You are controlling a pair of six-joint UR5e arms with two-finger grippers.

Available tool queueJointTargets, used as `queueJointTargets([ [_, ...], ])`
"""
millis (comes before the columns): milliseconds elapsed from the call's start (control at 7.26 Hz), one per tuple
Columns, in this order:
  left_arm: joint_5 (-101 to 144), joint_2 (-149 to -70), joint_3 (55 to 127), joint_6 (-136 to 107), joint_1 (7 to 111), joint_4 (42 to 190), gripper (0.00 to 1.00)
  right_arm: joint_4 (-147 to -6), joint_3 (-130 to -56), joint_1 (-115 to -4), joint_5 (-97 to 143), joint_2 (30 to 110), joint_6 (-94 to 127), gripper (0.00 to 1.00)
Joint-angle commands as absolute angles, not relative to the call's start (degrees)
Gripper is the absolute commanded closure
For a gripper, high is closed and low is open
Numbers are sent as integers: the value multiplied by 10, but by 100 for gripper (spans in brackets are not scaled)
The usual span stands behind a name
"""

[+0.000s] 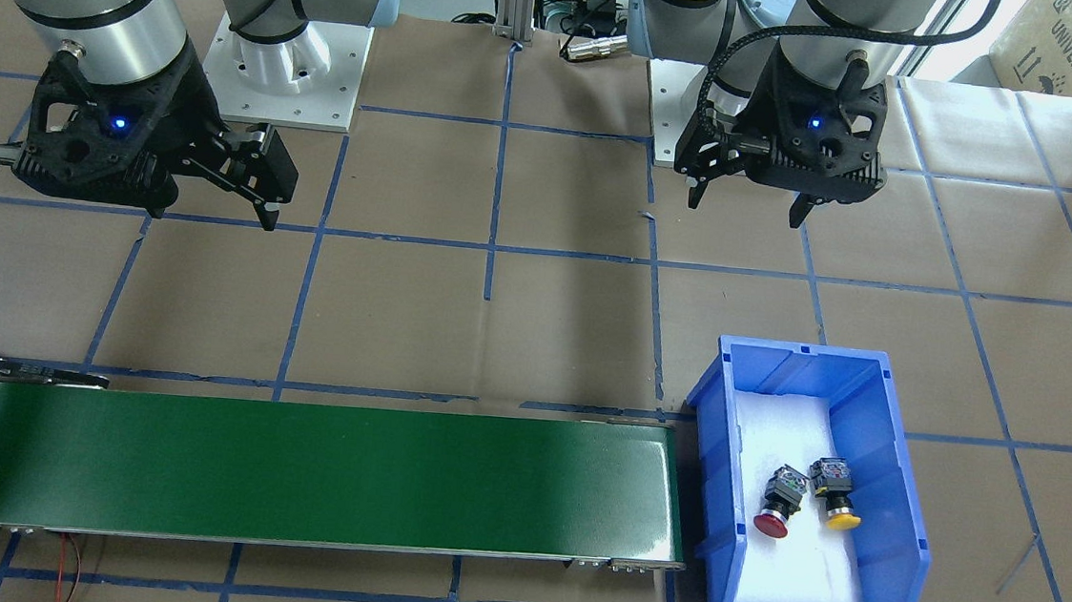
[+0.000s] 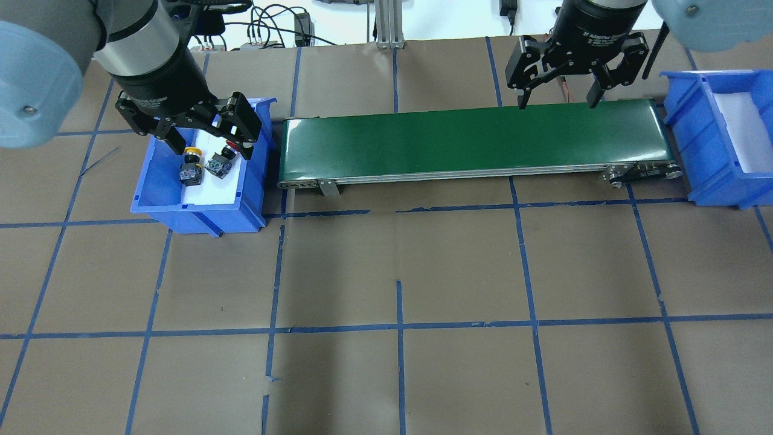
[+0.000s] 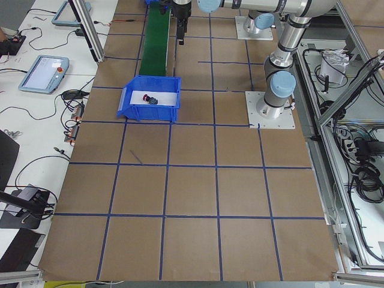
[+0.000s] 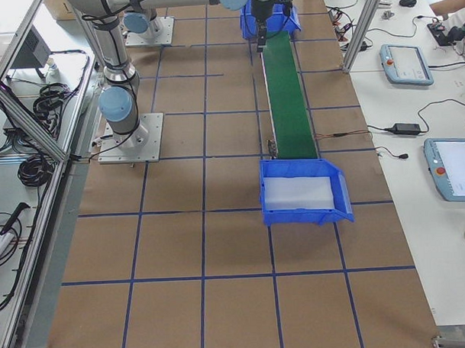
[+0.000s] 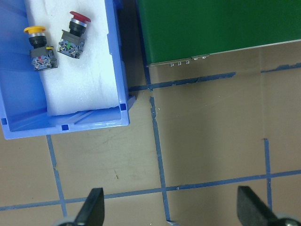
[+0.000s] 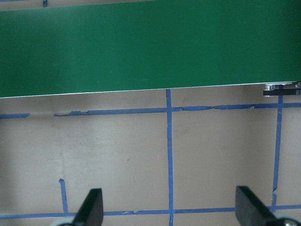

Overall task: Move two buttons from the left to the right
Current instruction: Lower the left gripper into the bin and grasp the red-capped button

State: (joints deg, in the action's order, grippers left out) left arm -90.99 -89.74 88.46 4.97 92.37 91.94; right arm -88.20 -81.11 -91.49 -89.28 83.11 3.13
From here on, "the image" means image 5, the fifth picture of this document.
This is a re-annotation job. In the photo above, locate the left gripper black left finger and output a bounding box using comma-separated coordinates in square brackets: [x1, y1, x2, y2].
[74, 188, 104, 226]

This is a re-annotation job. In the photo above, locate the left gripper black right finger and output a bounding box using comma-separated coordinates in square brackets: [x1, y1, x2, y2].
[237, 186, 278, 226]

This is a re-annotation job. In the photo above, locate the yellow mushroom push button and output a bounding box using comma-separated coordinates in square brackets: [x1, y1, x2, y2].
[24, 26, 57, 71]

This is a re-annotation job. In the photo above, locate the red mushroom push button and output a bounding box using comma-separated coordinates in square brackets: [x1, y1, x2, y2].
[57, 11, 91, 59]

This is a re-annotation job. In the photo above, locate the left blue plastic bin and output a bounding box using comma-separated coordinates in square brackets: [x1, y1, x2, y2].
[0, 0, 135, 139]

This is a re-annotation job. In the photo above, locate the left white foam pad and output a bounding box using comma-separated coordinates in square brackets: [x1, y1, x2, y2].
[25, 0, 119, 116]

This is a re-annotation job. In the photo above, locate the green conveyor belt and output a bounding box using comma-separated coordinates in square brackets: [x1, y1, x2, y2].
[137, 0, 301, 66]

